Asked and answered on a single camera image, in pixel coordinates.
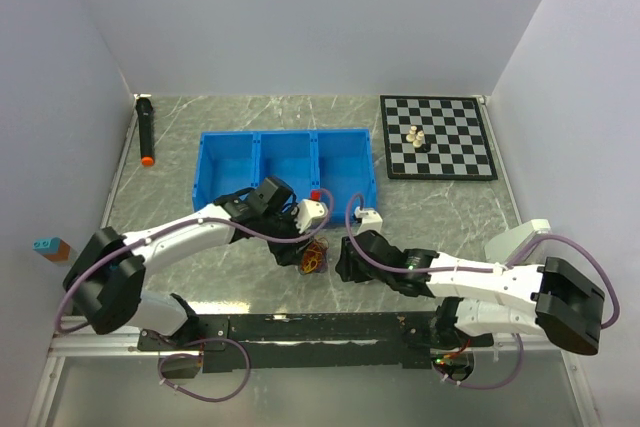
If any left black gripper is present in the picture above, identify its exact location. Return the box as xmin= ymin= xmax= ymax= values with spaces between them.
xmin=259 ymin=203 xmax=315 ymax=266

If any coloured wire bundle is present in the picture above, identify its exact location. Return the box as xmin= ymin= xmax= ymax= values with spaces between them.
xmin=297 ymin=238 xmax=331 ymax=277

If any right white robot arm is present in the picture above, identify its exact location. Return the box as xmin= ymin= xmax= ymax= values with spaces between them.
xmin=336 ymin=231 xmax=605 ymax=356

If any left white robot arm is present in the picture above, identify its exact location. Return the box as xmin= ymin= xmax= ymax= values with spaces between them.
xmin=55 ymin=176 xmax=335 ymax=349

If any blue three-compartment bin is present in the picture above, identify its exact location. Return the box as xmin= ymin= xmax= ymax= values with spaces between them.
xmin=192 ymin=129 xmax=378 ymax=224

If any cream chess piece right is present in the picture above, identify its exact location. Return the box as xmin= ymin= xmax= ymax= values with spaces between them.
xmin=412 ymin=131 xmax=425 ymax=149

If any cream chess piece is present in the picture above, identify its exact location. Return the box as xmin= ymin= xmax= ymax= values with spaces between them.
xmin=412 ymin=131 xmax=425 ymax=149
xmin=406 ymin=125 xmax=417 ymax=143

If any cream chess piece left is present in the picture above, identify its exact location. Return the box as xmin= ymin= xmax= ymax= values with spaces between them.
xmin=406 ymin=125 xmax=417 ymax=143

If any black and white chessboard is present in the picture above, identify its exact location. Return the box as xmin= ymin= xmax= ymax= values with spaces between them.
xmin=380 ymin=95 xmax=498 ymax=181

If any black marker orange cap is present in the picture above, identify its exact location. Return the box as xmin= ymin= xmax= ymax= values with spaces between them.
xmin=135 ymin=97 xmax=155 ymax=167

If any blue and brown toy block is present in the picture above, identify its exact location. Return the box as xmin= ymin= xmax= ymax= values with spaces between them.
xmin=33 ymin=237 xmax=71 ymax=263

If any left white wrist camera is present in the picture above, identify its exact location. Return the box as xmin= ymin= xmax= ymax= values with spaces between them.
xmin=294 ymin=188 xmax=333 ymax=234

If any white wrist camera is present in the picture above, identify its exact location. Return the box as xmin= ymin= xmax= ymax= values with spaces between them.
xmin=294 ymin=188 xmax=333 ymax=234
xmin=354 ymin=207 xmax=383 ymax=235

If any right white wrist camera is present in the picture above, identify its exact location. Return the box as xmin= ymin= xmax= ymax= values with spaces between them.
xmin=354 ymin=207 xmax=383 ymax=235

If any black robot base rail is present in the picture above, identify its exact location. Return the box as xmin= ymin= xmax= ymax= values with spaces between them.
xmin=137 ymin=311 xmax=494 ymax=373

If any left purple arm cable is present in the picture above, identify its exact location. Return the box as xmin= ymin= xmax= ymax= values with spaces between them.
xmin=53 ymin=188 xmax=335 ymax=402

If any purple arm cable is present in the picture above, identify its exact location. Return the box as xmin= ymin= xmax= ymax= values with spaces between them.
xmin=53 ymin=188 xmax=335 ymax=402
xmin=344 ymin=191 xmax=621 ymax=391

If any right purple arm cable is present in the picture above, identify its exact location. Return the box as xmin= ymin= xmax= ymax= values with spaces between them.
xmin=344 ymin=191 xmax=621 ymax=391

